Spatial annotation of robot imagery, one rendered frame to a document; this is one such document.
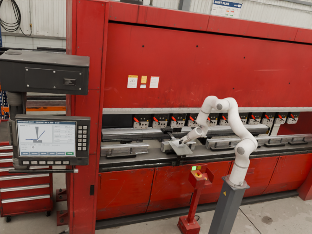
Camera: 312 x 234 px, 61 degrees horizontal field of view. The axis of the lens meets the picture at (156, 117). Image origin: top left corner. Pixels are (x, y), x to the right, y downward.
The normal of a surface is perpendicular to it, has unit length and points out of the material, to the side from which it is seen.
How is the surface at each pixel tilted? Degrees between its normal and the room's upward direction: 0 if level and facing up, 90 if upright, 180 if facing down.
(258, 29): 90
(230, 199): 90
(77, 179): 90
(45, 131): 90
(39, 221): 0
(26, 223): 0
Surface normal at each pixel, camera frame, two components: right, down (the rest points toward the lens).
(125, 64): 0.33, 0.43
